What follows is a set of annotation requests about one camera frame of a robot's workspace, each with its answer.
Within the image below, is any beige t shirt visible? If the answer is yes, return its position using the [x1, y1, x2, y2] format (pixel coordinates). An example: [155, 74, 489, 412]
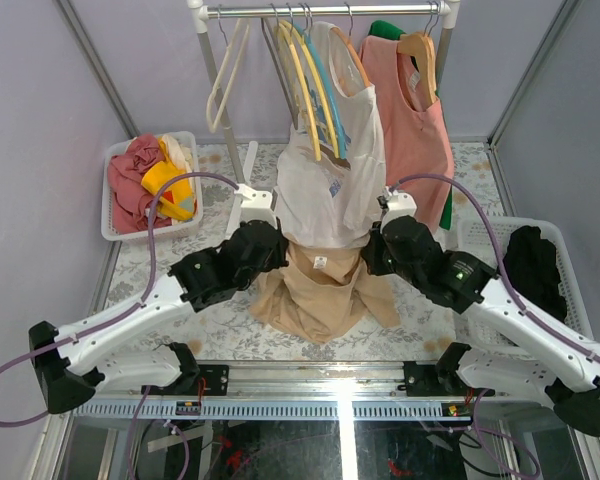
[250, 242, 400, 344]

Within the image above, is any blue hanger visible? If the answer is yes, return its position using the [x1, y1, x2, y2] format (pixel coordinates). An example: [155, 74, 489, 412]
[289, 22, 347, 159]

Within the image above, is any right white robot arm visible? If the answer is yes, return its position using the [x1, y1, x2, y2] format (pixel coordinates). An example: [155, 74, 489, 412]
[362, 216, 600, 437]

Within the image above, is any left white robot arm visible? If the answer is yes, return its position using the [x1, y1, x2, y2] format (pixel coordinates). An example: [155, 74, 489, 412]
[28, 219, 288, 414]

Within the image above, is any white printed t shirt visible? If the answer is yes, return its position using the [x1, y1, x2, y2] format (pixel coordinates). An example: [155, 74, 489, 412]
[276, 21, 386, 249]

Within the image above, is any cream plastic hanger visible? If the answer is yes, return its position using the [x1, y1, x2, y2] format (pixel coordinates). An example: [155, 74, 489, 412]
[205, 17, 251, 133]

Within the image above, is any wooden hanger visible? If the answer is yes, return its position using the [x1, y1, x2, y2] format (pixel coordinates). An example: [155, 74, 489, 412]
[397, 28, 437, 108]

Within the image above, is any orange hanger under white shirt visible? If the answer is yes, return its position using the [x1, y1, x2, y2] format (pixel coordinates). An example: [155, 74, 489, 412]
[331, 2, 371, 88]

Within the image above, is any yellow hanger left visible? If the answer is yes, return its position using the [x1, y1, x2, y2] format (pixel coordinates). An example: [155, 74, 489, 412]
[274, 11, 321, 162]

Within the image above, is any yellow hanger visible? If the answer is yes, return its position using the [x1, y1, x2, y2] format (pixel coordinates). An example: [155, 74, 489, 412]
[274, 11, 321, 162]
[275, 11, 346, 161]

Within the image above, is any yellow hanger right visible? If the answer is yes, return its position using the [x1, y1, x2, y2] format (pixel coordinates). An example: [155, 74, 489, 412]
[275, 11, 346, 161]

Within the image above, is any right white basket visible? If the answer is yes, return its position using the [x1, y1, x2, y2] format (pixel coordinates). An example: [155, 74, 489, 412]
[457, 217, 593, 359]

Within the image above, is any white basket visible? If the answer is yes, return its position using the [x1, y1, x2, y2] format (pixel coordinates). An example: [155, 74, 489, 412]
[101, 131, 203, 241]
[457, 217, 593, 359]

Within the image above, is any yellow garment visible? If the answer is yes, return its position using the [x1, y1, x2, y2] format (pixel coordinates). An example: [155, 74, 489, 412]
[141, 160, 197, 222]

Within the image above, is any pink tank top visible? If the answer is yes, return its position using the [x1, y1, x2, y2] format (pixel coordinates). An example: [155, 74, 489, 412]
[358, 34, 456, 234]

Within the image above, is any cream garment in basket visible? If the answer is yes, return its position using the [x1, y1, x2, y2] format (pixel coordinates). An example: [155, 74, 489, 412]
[158, 134, 193, 181]

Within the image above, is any black garment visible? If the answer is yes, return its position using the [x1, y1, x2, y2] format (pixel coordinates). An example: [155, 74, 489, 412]
[503, 225, 568, 322]

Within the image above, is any dusty pink garment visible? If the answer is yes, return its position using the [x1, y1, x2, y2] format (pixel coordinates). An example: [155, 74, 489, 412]
[107, 134, 172, 234]

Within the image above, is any left white basket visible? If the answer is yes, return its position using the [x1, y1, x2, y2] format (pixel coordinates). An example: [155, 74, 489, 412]
[101, 131, 203, 241]

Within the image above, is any white clothes rack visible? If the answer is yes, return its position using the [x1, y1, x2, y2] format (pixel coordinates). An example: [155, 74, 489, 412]
[187, 0, 460, 184]

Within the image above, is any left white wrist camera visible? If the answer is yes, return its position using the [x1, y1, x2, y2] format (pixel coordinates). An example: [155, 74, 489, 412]
[235, 183, 278, 229]

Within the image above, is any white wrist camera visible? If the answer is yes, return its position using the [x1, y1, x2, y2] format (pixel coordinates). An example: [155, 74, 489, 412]
[235, 183, 278, 229]
[377, 186, 417, 228]

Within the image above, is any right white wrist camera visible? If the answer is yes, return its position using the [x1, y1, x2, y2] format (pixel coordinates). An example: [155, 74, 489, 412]
[377, 186, 417, 228]

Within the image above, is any metal rail base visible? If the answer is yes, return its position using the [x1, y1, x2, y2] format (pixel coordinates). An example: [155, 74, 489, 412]
[54, 357, 594, 421]

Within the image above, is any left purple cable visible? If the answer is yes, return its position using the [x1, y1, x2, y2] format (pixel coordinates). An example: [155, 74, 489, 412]
[0, 172, 241, 427]

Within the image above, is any purple cable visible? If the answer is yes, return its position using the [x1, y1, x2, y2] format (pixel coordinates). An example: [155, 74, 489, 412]
[0, 172, 241, 427]
[389, 173, 600, 376]

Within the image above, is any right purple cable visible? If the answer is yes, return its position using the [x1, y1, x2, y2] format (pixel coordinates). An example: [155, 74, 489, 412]
[389, 173, 600, 376]

